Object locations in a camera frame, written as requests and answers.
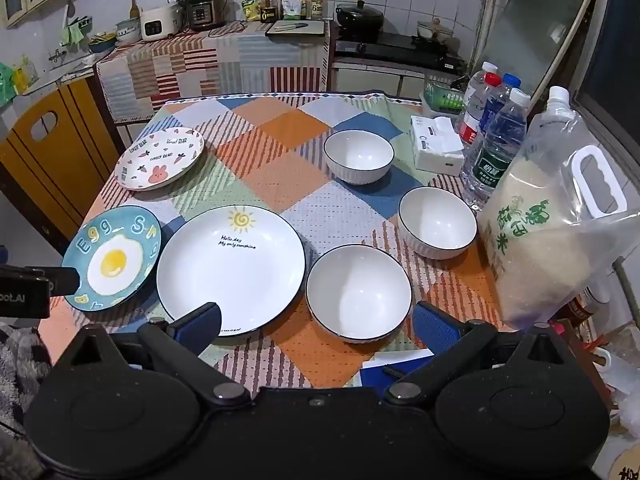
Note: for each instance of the blue booklet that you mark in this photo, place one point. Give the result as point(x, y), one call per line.
point(377, 375)

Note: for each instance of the dark jar with yellow label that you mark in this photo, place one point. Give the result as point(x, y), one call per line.
point(268, 15)

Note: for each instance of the striped patchwork counter cloth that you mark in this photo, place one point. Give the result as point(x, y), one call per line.
point(200, 65)

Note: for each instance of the grey metal panel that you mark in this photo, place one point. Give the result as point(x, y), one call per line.
point(540, 25)

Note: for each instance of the cutting board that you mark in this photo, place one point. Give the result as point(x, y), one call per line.
point(295, 27)

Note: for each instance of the black gas stove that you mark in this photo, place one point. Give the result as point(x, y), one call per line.
point(400, 52)

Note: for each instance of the metal tap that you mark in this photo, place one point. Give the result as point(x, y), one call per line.
point(57, 55)

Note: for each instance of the dark pressure cooker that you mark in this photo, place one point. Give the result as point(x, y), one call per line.
point(205, 10)

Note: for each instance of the stack of pale bowls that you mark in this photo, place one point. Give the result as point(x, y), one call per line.
point(129, 31)

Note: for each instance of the yellowish plastic bag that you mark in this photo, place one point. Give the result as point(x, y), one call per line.
point(25, 75)

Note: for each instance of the green hanging cloth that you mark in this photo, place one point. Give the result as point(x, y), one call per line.
point(75, 32)

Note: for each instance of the white tissue pack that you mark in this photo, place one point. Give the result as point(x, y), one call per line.
point(437, 152)

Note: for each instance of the green plastic bag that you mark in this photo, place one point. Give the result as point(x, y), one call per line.
point(6, 85)

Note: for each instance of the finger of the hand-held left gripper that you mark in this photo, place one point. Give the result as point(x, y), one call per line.
point(64, 281)

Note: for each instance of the black wok with lid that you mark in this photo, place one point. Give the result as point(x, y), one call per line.
point(357, 17)

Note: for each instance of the small pot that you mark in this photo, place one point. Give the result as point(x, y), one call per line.
point(432, 30)

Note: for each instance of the clear bag of rice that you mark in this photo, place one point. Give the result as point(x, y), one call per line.
point(540, 240)

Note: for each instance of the blue bowl with yellow rim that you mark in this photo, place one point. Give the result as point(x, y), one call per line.
point(102, 44)

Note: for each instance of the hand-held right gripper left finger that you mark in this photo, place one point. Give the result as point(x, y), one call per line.
point(200, 321)

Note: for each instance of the white cap water bottle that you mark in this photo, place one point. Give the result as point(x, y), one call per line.
point(477, 82)

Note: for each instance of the white lower cabinet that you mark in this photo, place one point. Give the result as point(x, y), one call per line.
point(370, 80)

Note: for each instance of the white bowl with dark rim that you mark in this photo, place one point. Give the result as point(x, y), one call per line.
point(357, 292)
point(437, 222)
point(357, 152)

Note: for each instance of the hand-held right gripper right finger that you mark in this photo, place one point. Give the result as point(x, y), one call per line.
point(434, 325)

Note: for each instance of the blue cap water bottle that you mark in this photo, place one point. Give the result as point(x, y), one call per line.
point(501, 105)

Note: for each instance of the grey plaid fleece clothing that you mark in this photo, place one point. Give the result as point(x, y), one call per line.
point(20, 360)

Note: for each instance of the carrot print white plate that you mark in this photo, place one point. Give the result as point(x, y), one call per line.
point(160, 160)

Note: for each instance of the green plastic basket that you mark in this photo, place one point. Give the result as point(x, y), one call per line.
point(442, 95)

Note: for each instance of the large white sun plate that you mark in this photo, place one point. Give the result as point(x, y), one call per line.
point(230, 270)

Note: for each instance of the white rice cooker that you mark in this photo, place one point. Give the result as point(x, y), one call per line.
point(160, 22)

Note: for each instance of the green label water bottle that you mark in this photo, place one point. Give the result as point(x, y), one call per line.
point(492, 160)

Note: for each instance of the red cap water bottle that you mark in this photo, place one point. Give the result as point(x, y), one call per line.
point(472, 125)

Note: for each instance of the blue fried egg plate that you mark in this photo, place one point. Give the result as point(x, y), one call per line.
point(115, 260)

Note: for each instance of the yellow snack bag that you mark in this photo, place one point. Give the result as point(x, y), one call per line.
point(252, 7)

